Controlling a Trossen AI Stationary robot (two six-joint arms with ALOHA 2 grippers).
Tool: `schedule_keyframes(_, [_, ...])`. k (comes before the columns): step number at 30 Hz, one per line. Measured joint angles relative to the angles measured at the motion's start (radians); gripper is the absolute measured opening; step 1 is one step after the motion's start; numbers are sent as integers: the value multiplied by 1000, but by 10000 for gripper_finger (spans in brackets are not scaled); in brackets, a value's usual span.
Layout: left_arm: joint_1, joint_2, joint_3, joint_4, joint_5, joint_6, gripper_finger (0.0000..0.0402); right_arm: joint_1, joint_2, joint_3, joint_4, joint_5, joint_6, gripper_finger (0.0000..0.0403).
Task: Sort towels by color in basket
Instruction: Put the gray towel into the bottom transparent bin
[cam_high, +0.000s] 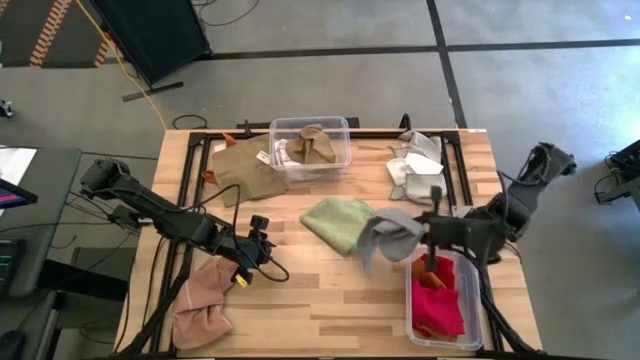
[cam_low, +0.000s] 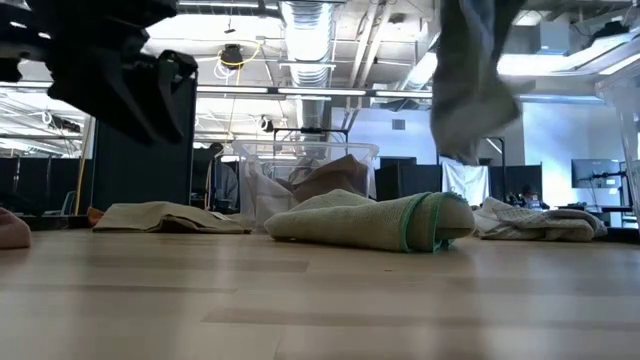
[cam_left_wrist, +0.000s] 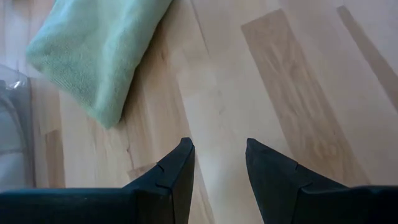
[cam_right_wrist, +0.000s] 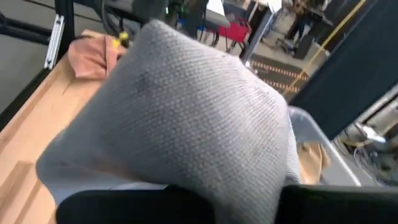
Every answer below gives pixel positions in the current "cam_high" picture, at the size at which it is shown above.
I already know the dark orange-striped floor mat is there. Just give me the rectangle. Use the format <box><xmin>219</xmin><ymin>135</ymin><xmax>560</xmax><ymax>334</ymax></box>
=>
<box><xmin>0</xmin><ymin>0</ymin><xmax>115</xmax><ymax>69</ymax></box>

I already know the dark tablet screen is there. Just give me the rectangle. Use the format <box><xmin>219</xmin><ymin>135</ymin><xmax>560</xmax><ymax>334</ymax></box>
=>
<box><xmin>0</xmin><ymin>239</ymin><xmax>26</xmax><ymax>300</ymax></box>

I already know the black aluminium table frame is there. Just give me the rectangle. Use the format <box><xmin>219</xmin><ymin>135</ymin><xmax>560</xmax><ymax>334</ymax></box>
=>
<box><xmin>115</xmin><ymin>127</ymin><xmax>544</xmax><ymax>359</ymax></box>

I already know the orange towel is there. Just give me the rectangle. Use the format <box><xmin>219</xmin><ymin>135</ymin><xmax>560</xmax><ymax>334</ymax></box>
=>
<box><xmin>412</xmin><ymin>259</ymin><xmax>459</xmax><ymax>344</ymax></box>
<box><xmin>203</xmin><ymin>133</ymin><xmax>236</xmax><ymax>186</ymax></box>

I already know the yellow cable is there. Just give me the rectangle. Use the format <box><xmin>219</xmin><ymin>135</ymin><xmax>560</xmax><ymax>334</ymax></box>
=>
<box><xmin>74</xmin><ymin>0</ymin><xmax>169</xmax><ymax>132</ymax></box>

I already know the khaki brown towel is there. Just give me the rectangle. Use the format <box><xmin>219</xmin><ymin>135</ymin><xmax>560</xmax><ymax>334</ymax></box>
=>
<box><xmin>210</xmin><ymin>133</ymin><xmax>290</xmax><ymax>208</ymax></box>

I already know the clear plastic storage bin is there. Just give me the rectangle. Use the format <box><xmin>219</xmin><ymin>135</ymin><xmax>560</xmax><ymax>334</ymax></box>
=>
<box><xmin>405</xmin><ymin>247</ymin><xmax>484</xmax><ymax>351</ymax></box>
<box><xmin>268</xmin><ymin>116</ymin><xmax>353</xmax><ymax>182</ymax></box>

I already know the black equipment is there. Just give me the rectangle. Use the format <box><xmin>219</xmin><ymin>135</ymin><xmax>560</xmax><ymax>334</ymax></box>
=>
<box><xmin>592</xmin><ymin>138</ymin><xmax>640</xmax><ymax>207</ymax></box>

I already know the black divider panel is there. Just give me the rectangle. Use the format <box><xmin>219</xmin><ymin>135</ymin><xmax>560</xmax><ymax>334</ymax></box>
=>
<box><xmin>89</xmin><ymin>0</ymin><xmax>212</xmax><ymax>103</ymax></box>

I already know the grey diamond-patterned towel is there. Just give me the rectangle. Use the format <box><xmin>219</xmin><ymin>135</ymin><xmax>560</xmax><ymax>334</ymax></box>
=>
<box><xmin>389</xmin><ymin>129</ymin><xmax>449</xmax><ymax>205</ymax></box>

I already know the laptop screen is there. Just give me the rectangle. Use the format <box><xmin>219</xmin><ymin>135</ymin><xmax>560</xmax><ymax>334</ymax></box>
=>
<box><xmin>0</xmin><ymin>178</ymin><xmax>39</xmax><ymax>210</ymax></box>

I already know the tan towel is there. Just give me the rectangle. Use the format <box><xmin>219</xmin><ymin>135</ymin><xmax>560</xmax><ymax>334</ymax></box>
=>
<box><xmin>287</xmin><ymin>123</ymin><xmax>337</xmax><ymax>165</ymax></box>

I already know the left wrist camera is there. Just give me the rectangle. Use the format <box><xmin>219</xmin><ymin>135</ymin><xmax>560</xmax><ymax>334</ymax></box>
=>
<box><xmin>248</xmin><ymin>214</ymin><xmax>271</xmax><ymax>242</ymax></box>

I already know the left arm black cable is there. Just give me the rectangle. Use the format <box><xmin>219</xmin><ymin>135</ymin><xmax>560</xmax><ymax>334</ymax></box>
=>
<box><xmin>192</xmin><ymin>183</ymin><xmax>291</xmax><ymax>284</ymax></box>

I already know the pink towel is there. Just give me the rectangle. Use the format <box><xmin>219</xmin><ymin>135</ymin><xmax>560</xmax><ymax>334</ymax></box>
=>
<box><xmin>172</xmin><ymin>255</ymin><xmax>241</xmax><ymax>350</ymax></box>

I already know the grey desk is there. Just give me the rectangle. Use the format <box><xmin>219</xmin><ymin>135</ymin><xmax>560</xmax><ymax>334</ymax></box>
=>
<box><xmin>0</xmin><ymin>147</ymin><xmax>84</xmax><ymax>301</ymax></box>

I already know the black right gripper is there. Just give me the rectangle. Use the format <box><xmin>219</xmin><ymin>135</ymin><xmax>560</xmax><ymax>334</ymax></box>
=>
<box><xmin>422</xmin><ymin>185</ymin><xmax>484</xmax><ymax>274</ymax></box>

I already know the light green microfiber towel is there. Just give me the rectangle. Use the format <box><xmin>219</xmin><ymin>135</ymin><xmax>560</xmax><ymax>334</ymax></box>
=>
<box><xmin>299</xmin><ymin>196</ymin><xmax>376</xmax><ymax>257</ymax></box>

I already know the black floor cable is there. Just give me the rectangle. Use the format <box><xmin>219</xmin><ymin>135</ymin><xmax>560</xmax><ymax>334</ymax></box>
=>
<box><xmin>171</xmin><ymin>113</ymin><xmax>209</xmax><ymax>131</ymax></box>
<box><xmin>191</xmin><ymin>0</ymin><xmax>261</xmax><ymax>28</ymax></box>

